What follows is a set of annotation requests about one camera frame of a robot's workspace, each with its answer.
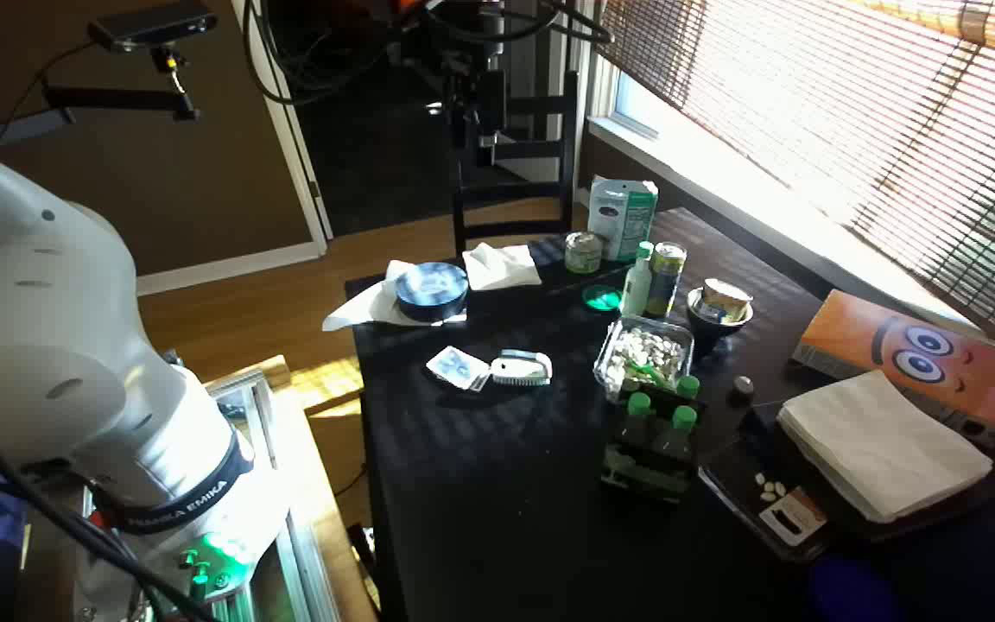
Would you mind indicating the small dark round knob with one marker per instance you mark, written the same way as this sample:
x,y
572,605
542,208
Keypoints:
x,y
743,384

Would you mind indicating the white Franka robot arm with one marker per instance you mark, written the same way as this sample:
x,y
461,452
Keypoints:
x,y
37,323

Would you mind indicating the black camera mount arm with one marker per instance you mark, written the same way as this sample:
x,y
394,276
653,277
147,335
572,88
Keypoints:
x,y
117,97

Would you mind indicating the small glass jar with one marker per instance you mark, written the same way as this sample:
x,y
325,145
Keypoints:
x,y
580,254

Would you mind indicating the bamboo window blind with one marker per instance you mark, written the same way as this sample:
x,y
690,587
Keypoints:
x,y
865,126

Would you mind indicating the green and white can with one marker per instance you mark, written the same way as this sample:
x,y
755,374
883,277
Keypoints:
x,y
667,282

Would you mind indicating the small blue white packet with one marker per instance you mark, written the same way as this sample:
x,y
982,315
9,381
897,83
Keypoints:
x,y
456,367

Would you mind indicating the clear plastic candy container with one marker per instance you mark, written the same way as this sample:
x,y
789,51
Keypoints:
x,y
640,351

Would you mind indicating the black tray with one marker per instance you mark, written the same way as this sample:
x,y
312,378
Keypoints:
x,y
739,485

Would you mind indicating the round green lid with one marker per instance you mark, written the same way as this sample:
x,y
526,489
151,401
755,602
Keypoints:
x,y
601,303

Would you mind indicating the white folded towel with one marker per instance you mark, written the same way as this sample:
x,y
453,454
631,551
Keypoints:
x,y
878,443

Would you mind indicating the orange book with cartoon eyes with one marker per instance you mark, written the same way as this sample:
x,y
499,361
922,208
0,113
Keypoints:
x,y
853,339

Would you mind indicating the white paper sheet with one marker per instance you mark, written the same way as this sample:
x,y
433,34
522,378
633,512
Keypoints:
x,y
364,309

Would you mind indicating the black external camera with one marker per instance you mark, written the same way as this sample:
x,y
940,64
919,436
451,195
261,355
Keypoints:
x,y
154,26

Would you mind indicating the white pills cluster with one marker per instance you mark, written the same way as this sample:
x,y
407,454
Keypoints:
x,y
773,489

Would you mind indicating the white cup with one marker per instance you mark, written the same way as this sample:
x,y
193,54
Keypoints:
x,y
723,300

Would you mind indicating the white folded napkin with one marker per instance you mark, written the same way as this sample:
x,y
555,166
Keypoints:
x,y
502,267

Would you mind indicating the tall white lotion bottle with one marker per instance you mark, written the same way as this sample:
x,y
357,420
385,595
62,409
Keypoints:
x,y
637,282

